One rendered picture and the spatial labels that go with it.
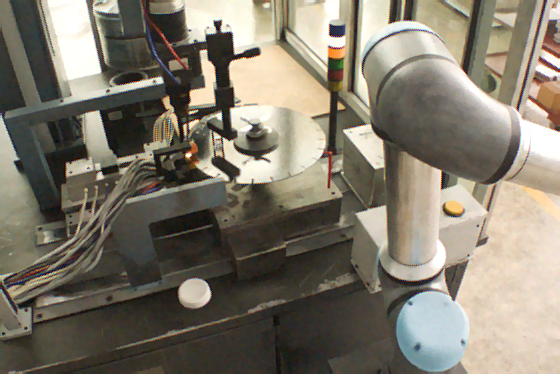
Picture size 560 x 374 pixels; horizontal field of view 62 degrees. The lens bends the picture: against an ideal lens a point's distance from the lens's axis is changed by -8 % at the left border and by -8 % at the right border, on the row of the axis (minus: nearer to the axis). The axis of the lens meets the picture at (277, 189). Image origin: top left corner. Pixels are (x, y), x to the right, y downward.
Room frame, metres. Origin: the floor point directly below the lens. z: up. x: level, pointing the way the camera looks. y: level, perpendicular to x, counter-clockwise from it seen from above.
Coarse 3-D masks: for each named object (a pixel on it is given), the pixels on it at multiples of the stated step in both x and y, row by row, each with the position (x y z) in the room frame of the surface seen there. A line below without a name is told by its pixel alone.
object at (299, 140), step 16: (240, 112) 1.14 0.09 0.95; (256, 112) 1.13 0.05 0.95; (272, 112) 1.13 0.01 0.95; (288, 112) 1.13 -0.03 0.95; (208, 128) 1.06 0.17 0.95; (288, 128) 1.05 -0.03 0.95; (304, 128) 1.05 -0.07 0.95; (320, 128) 1.05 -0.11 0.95; (208, 144) 0.99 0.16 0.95; (224, 144) 0.99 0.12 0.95; (288, 144) 0.98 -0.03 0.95; (304, 144) 0.98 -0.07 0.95; (320, 144) 0.98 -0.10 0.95; (192, 160) 0.93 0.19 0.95; (208, 160) 0.93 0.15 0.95; (224, 160) 0.93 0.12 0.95; (240, 160) 0.92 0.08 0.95; (256, 160) 0.92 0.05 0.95; (272, 160) 0.92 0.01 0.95; (288, 160) 0.92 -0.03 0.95; (304, 160) 0.92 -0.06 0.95; (224, 176) 0.87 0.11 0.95; (240, 176) 0.86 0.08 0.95; (256, 176) 0.86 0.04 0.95; (272, 176) 0.86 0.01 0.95; (288, 176) 0.86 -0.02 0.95
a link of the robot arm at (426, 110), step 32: (416, 64) 0.50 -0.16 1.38; (448, 64) 0.50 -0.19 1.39; (384, 96) 0.49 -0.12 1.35; (416, 96) 0.46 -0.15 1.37; (448, 96) 0.45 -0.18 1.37; (480, 96) 0.45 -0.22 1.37; (384, 128) 0.49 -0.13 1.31; (416, 128) 0.44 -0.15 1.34; (448, 128) 0.43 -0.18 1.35; (480, 128) 0.42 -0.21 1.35; (512, 128) 0.43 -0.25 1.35; (544, 128) 0.46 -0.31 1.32; (448, 160) 0.42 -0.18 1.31; (480, 160) 0.41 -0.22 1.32; (512, 160) 0.41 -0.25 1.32; (544, 160) 0.42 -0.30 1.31
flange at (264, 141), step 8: (240, 128) 1.04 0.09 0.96; (272, 128) 1.04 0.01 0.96; (240, 136) 1.01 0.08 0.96; (248, 136) 0.99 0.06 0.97; (256, 136) 0.98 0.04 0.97; (264, 136) 0.99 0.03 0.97; (272, 136) 1.00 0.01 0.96; (240, 144) 0.97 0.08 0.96; (248, 144) 0.97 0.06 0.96; (256, 144) 0.97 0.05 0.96; (264, 144) 0.97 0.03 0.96; (272, 144) 0.97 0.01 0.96; (248, 152) 0.95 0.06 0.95; (256, 152) 0.95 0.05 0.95
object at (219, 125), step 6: (222, 114) 0.95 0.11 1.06; (228, 114) 0.95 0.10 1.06; (210, 120) 1.00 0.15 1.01; (216, 120) 0.99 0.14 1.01; (222, 120) 0.95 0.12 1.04; (228, 120) 0.95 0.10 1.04; (210, 126) 0.98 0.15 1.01; (216, 126) 0.97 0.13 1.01; (222, 126) 0.96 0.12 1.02; (228, 126) 0.95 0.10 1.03; (216, 132) 0.97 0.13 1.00; (222, 132) 0.95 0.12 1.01; (228, 132) 0.94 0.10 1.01; (234, 132) 0.94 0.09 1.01; (222, 138) 0.98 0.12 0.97; (228, 138) 0.94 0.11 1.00; (234, 138) 0.94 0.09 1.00; (222, 144) 0.98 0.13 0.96
